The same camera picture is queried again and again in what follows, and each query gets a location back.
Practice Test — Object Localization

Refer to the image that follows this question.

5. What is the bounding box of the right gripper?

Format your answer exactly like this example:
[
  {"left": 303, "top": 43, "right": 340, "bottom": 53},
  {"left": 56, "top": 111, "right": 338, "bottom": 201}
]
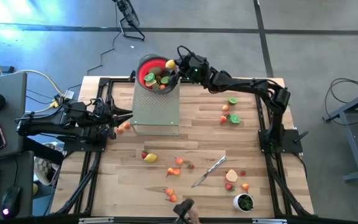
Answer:
[{"left": 169, "top": 55, "right": 213, "bottom": 90}]

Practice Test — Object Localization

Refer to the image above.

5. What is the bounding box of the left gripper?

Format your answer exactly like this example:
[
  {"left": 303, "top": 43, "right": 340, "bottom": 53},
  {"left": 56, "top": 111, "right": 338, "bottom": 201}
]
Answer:
[{"left": 61, "top": 99, "right": 134, "bottom": 127}]

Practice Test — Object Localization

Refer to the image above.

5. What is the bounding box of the red collapsible bowl grey rim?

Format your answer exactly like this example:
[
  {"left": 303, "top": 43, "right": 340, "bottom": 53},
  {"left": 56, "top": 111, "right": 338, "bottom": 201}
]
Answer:
[{"left": 135, "top": 54, "right": 180, "bottom": 95}]

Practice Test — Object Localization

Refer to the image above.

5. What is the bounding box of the pale green perforated metal shelf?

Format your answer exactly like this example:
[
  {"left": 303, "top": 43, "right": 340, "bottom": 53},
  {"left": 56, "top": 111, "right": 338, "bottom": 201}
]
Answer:
[{"left": 130, "top": 79, "right": 181, "bottom": 136}]

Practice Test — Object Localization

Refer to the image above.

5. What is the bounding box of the yellow toy mango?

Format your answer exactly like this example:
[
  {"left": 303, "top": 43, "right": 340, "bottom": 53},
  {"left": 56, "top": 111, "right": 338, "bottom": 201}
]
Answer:
[{"left": 144, "top": 152, "right": 158, "bottom": 164}]

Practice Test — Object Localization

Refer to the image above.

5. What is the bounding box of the black floor fan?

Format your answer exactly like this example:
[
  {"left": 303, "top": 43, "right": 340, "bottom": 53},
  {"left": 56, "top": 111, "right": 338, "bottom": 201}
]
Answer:
[{"left": 112, "top": 0, "right": 146, "bottom": 42}]

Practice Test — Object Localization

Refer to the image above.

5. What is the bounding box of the checkered bag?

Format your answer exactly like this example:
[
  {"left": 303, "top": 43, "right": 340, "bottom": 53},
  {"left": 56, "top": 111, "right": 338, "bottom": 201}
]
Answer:
[{"left": 33, "top": 141, "right": 62, "bottom": 187}]

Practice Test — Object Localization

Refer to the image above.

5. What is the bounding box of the silver toy knife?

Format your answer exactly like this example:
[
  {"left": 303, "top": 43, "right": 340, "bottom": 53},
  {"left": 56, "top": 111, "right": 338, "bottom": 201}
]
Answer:
[{"left": 191, "top": 155, "right": 228, "bottom": 189}]

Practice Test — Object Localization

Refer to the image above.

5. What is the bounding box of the black handheld device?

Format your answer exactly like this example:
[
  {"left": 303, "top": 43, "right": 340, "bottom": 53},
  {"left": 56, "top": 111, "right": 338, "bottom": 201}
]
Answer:
[{"left": 172, "top": 198, "right": 195, "bottom": 224}]

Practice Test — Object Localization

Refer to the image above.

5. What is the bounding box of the grey desk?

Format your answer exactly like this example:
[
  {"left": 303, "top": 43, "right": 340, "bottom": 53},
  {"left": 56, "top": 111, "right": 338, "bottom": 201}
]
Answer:
[{"left": 0, "top": 72, "right": 28, "bottom": 164}]

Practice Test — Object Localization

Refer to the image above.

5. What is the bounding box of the dark desk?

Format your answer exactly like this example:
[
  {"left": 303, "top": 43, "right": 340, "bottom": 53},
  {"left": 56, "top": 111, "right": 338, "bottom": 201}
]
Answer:
[{"left": 0, "top": 151, "right": 34, "bottom": 220}]

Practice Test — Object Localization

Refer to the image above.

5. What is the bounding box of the person's hand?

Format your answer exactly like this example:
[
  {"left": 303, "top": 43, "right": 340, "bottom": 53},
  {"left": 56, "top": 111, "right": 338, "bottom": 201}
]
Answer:
[{"left": 187, "top": 210, "right": 201, "bottom": 224}]

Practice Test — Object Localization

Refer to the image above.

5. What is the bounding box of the black computer mouse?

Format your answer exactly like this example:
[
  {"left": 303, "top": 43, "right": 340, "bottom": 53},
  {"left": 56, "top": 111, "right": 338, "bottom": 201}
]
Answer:
[{"left": 0, "top": 185, "right": 22, "bottom": 218}]

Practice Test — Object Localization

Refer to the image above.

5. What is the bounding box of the white pot with succulent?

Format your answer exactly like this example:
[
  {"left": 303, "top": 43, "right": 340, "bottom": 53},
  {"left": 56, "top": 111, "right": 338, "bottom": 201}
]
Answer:
[{"left": 232, "top": 192, "right": 255, "bottom": 213}]

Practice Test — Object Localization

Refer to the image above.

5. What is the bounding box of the grey-blue side table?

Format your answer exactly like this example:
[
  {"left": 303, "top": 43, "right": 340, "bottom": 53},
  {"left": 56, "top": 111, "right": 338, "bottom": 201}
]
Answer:
[{"left": 323, "top": 85, "right": 358, "bottom": 183}]

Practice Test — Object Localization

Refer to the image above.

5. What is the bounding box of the black aluminium table frame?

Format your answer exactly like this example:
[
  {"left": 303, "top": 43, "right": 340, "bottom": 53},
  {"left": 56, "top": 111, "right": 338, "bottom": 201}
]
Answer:
[{"left": 53, "top": 76, "right": 314, "bottom": 218}]

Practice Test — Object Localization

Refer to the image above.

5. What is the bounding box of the black floor cable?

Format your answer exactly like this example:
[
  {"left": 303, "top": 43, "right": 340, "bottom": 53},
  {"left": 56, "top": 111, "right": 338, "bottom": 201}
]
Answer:
[{"left": 87, "top": 6, "right": 121, "bottom": 75}]

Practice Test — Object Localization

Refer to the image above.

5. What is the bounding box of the cream thick cable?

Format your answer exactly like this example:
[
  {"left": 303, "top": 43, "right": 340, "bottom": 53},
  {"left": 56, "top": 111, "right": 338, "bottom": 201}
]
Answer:
[{"left": 16, "top": 70, "right": 67, "bottom": 97}]

